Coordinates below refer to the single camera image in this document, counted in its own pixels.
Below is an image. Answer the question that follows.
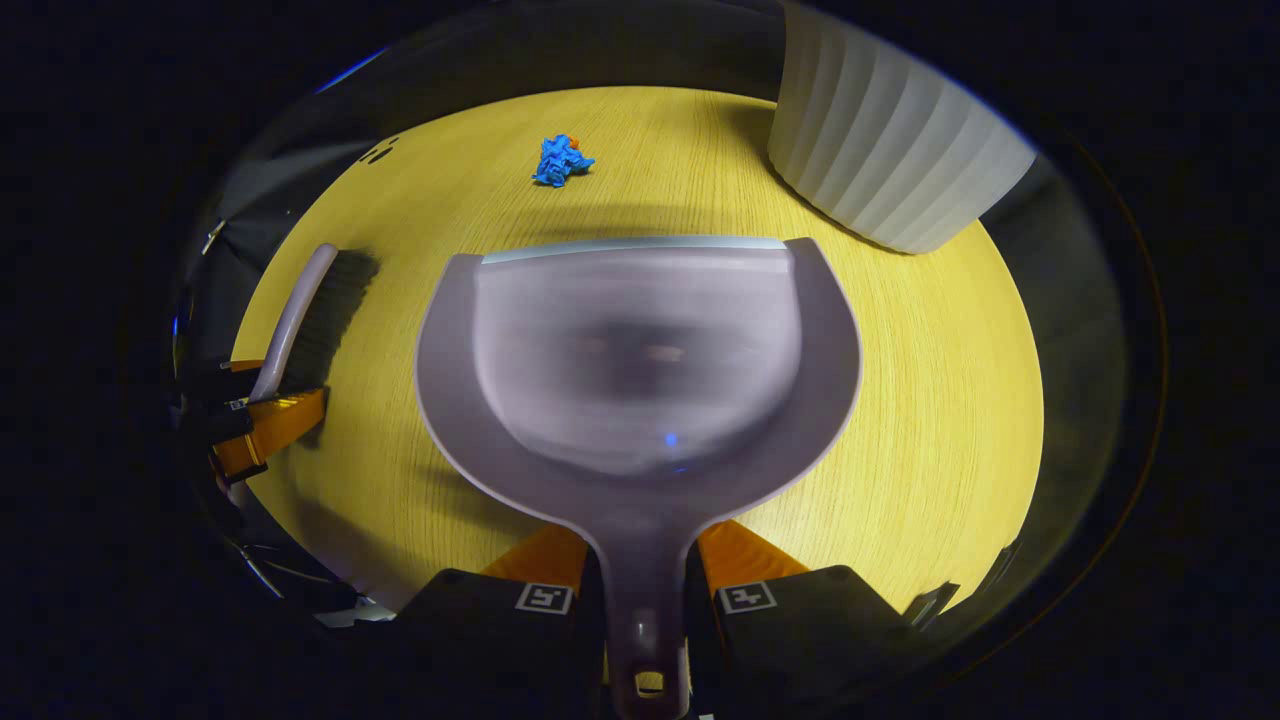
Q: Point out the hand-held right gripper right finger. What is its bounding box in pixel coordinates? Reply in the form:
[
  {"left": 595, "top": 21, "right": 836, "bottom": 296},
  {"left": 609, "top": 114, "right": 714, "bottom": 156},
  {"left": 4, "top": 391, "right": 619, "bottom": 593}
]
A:
[{"left": 684, "top": 519, "right": 963, "bottom": 703}]

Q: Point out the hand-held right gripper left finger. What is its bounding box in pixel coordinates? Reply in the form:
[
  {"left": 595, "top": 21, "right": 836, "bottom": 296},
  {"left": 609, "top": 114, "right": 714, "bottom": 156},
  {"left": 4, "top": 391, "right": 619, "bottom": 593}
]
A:
[{"left": 393, "top": 520, "right": 607, "bottom": 703}]

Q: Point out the small lilac broom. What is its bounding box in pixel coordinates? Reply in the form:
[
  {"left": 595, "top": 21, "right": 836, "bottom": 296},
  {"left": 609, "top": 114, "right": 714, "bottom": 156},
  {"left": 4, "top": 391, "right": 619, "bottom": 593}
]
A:
[{"left": 248, "top": 243, "right": 382, "bottom": 404}]

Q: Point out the lilac dustpan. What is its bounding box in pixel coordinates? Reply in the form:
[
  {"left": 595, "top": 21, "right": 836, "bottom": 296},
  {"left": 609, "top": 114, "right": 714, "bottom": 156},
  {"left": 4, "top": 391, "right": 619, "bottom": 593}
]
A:
[{"left": 414, "top": 236, "right": 864, "bottom": 720}]

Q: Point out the blue paper ball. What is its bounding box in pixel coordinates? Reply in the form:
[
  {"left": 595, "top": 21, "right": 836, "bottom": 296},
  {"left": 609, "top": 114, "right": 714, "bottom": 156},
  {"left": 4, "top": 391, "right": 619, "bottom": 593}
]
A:
[{"left": 531, "top": 135, "right": 597, "bottom": 190}]

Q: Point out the white ribbed garbage bin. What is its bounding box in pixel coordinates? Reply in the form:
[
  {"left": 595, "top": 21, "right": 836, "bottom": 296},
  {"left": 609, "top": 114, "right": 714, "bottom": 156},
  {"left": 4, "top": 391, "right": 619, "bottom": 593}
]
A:
[{"left": 767, "top": 4, "right": 1039, "bottom": 256}]

